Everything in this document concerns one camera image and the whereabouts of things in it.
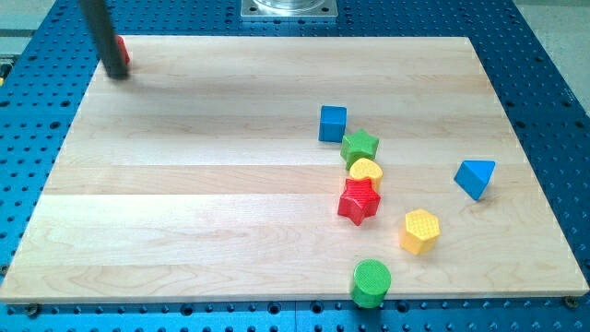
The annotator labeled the blue cube block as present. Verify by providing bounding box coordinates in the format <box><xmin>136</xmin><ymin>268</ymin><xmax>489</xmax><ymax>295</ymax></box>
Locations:
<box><xmin>318</xmin><ymin>105</ymin><xmax>348</xmax><ymax>143</ymax></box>

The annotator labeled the red circle block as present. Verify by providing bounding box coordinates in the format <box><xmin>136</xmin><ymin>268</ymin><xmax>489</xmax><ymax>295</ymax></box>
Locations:
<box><xmin>115</xmin><ymin>35</ymin><xmax>130</xmax><ymax>65</ymax></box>

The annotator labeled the green star block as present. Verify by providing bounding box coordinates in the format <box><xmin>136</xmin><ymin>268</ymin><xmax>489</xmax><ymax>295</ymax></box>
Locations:
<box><xmin>340</xmin><ymin>129</ymin><xmax>379</xmax><ymax>170</ymax></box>

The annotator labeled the yellow heart block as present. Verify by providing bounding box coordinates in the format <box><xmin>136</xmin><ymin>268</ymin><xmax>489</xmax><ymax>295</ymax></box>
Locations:
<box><xmin>349</xmin><ymin>158</ymin><xmax>384</xmax><ymax>192</ymax></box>

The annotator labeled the red star block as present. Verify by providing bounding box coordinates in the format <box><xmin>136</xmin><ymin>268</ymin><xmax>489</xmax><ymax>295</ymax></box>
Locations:
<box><xmin>337</xmin><ymin>178</ymin><xmax>381</xmax><ymax>226</ymax></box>

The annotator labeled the light wooden board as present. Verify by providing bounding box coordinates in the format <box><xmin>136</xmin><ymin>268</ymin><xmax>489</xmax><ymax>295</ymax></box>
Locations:
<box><xmin>1</xmin><ymin>36</ymin><xmax>588</xmax><ymax>303</ymax></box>

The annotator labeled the green cylinder block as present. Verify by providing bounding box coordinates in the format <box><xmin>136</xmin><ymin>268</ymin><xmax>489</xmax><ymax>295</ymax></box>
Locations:
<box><xmin>350</xmin><ymin>259</ymin><xmax>392</xmax><ymax>309</ymax></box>

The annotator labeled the yellow hexagon block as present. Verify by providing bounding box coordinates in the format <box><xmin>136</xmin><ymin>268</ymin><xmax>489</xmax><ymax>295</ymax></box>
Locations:
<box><xmin>398</xmin><ymin>208</ymin><xmax>441</xmax><ymax>255</ymax></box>

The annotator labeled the blue triangle block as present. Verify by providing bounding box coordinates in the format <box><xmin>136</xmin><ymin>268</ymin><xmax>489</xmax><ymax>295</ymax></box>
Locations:
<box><xmin>454</xmin><ymin>160</ymin><xmax>496</xmax><ymax>201</ymax></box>

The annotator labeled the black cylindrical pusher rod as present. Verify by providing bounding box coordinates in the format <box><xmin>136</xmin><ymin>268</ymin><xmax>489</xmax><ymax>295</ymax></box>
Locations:
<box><xmin>78</xmin><ymin>0</ymin><xmax>129</xmax><ymax>80</ymax></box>

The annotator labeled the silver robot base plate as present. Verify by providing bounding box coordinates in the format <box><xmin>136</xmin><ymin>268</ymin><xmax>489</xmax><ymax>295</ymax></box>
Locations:
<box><xmin>241</xmin><ymin>0</ymin><xmax>338</xmax><ymax>19</ymax></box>

